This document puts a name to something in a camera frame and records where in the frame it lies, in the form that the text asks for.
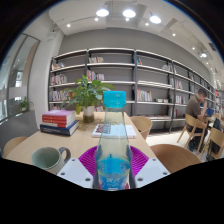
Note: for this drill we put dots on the person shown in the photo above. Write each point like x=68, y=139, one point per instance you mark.
x=193, y=108

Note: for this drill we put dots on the small green background plant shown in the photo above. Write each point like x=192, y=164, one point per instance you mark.
x=25, y=104

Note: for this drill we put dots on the pink-covered book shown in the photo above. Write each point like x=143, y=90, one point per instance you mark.
x=58, y=113

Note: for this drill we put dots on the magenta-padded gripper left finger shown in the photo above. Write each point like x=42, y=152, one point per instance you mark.
x=75, y=171

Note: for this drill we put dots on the white open magazine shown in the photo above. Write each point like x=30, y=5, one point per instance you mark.
x=130, y=130

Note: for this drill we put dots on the round ceiling lights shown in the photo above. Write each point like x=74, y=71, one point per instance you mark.
x=129, y=13

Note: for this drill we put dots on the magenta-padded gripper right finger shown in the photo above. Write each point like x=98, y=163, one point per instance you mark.
x=151, y=171

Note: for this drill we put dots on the green potted plant, white pot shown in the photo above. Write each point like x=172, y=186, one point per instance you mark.
x=86, y=93

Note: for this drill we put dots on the wooden slat-back chair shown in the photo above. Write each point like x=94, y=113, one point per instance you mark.
x=190, y=124
x=216, y=138

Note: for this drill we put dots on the grey bookshelf unit with books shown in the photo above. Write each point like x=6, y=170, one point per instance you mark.
x=113, y=71

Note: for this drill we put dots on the grey-green patterned mug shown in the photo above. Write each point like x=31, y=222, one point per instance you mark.
x=48, y=159

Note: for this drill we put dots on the wooden round-back chair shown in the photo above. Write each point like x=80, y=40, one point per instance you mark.
x=142, y=124
x=13, y=145
x=175, y=158

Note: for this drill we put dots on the clear bottle with blue cap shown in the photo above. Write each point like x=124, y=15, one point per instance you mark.
x=113, y=150

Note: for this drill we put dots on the dark blue book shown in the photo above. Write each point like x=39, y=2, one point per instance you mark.
x=60, y=130

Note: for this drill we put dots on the red book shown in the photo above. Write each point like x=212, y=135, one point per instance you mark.
x=58, y=122

